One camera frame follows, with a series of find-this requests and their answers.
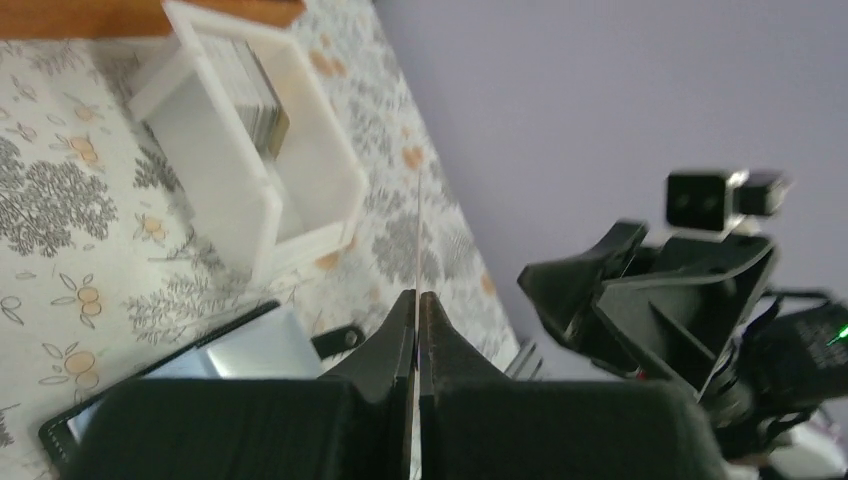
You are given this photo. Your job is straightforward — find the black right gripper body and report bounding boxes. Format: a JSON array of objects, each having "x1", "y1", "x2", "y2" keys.
[{"x1": 695, "y1": 285, "x2": 847, "y2": 459}]

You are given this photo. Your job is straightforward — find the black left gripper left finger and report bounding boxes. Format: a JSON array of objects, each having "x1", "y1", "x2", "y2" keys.
[{"x1": 62, "y1": 290, "x2": 416, "y2": 479}]

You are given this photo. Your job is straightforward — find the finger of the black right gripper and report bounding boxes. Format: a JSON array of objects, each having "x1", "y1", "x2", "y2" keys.
[
  {"x1": 517, "y1": 220, "x2": 648, "y2": 352},
  {"x1": 593, "y1": 235, "x2": 777, "y2": 397}
]

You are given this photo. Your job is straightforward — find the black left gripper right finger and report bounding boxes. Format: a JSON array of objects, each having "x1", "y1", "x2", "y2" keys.
[{"x1": 419, "y1": 292, "x2": 726, "y2": 480}]

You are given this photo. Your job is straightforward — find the black leather card holder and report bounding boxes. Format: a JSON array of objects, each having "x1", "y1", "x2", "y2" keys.
[{"x1": 38, "y1": 300, "x2": 366, "y2": 471}]

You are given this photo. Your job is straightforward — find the stack of cards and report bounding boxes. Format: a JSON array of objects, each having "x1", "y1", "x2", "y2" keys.
[{"x1": 199, "y1": 33, "x2": 290, "y2": 160}]

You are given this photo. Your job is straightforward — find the floral patterned table mat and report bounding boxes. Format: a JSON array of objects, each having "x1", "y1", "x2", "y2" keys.
[{"x1": 1, "y1": 1, "x2": 518, "y2": 479}]

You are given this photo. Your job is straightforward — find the orange compartment tray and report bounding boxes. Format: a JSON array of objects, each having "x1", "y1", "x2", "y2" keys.
[{"x1": 1, "y1": 0, "x2": 306, "y2": 40}]

